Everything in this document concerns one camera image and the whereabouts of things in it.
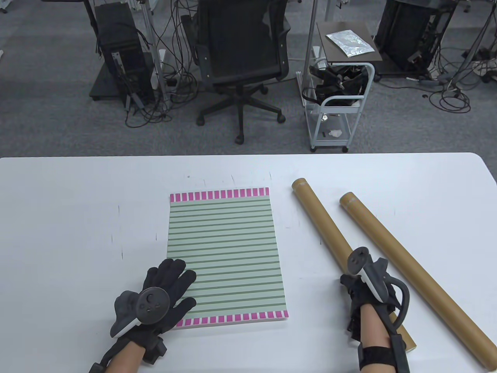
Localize person's right hand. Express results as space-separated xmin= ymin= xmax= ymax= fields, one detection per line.
xmin=341 ymin=272 xmax=400 ymax=344

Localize person's left hand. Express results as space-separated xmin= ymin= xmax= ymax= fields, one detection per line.
xmin=124 ymin=258 xmax=197 ymax=350

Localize green striped mouse pad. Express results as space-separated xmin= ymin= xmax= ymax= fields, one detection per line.
xmin=166 ymin=188 xmax=290 ymax=330

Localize brown cardboard mailing tube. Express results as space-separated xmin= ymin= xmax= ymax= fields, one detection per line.
xmin=291 ymin=178 xmax=417 ymax=353
xmin=339 ymin=192 xmax=497 ymax=371

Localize person's right forearm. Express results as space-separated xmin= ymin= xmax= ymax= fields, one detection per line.
xmin=359 ymin=303 xmax=397 ymax=373

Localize person's left forearm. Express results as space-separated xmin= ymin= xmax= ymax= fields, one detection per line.
xmin=104 ymin=344 xmax=147 ymax=373

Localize grey hand tracking controller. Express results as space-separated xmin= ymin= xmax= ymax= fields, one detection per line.
xmin=110 ymin=287 xmax=170 ymax=338
xmin=346 ymin=247 xmax=410 ymax=335

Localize white metal utility cart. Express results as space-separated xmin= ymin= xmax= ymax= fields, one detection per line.
xmin=297 ymin=21 xmax=383 ymax=153

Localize silver foil bag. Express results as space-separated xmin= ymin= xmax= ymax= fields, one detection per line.
xmin=325 ymin=30 xmax=375 ymax=58

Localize black mesh office chair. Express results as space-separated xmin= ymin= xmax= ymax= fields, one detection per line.
xmin=181 ymin=0 xmax=292 ymax=145

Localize black computer tower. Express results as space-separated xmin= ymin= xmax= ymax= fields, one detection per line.
xmin=94 ymin=3 xmax=155 ymax=106

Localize black equipment cabinet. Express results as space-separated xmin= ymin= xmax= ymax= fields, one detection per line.
xmin=375 ymin=0 xmax=458 ymax=80

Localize grey metal pole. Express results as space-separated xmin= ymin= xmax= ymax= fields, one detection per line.
xmin=302 ymin=0 xmax=320 ymax=105

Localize tangled black floor cables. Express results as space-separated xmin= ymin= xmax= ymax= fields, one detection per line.
xmin=124 ymin=0 xmax=199 ymax=129
xmin=427 ymin=47 xmax=497 ymax=114

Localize black strap bag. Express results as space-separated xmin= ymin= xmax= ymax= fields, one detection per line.
xmin=302 ymin=64 xmax=369 ymax=107

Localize aluminium frame post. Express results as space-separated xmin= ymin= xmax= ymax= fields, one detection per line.
xmin=138 ymin=0 xmax=171 ymax=105

